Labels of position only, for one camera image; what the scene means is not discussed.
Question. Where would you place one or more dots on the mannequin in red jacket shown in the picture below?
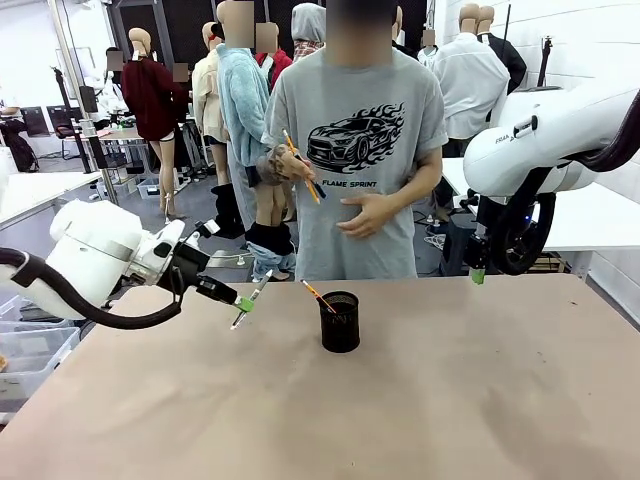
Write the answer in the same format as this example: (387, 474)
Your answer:
(280, 62)

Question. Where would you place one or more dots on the grey floor power plate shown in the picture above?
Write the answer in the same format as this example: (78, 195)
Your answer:
(225, 260)

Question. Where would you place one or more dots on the mannequin in black jacket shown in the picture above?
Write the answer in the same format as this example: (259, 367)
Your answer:
(510, 60)

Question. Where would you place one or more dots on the grey floor crate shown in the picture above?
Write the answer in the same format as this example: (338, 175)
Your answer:
(149, 190)

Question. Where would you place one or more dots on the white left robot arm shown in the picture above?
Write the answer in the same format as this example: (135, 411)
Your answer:
(90, 250)

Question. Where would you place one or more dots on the white pen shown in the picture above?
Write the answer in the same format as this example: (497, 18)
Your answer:
(262, 284)

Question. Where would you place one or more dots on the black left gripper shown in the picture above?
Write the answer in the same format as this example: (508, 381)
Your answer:
(187, 267)

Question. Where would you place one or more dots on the mannequin in blue fleece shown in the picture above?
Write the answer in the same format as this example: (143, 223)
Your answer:
(240, 100)

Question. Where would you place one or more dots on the mannequin in cream jacket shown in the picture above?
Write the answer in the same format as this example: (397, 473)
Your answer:
(205, 100)

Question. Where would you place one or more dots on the person's right hand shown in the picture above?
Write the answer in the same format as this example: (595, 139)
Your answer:
(292, 167)

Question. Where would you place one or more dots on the black speaker box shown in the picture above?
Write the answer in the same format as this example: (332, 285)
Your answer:
(88, 99)

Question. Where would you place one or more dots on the person's left forearm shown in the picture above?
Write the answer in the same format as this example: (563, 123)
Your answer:
(425, 175)

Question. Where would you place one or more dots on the yellow orange pencil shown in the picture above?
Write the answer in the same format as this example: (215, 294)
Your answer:
(313, 191)

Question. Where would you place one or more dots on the small white side table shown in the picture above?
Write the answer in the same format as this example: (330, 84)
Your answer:
(30, 195)

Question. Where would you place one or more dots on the mannequin in plaid shirt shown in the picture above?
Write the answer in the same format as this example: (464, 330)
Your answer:
(307, 25)

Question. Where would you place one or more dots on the person's left hand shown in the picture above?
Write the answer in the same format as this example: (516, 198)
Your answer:
(370, 215)

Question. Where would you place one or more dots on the mannequin in maroon sweater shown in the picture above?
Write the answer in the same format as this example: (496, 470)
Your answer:
(150, 100)

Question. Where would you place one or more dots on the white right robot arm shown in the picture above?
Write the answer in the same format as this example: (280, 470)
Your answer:
(550, 140)

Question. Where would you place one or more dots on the person in grey T-shirt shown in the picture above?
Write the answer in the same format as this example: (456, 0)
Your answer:
(360, 100)

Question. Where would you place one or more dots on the black tripod stand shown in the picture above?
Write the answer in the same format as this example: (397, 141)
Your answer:
(545, 65)

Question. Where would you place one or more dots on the dark pen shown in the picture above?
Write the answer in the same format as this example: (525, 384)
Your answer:
(322, 192)

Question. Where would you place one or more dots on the black mesh pen holder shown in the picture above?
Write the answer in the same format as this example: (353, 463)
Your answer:
(340, 330)

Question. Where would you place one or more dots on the clear plastic storage bin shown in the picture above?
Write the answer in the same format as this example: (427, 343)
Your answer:
(40, 350)

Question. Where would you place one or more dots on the large white side table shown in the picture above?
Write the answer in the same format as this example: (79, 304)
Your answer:
(600, 220)

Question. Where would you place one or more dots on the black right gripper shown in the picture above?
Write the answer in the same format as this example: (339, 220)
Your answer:
(479, 252)

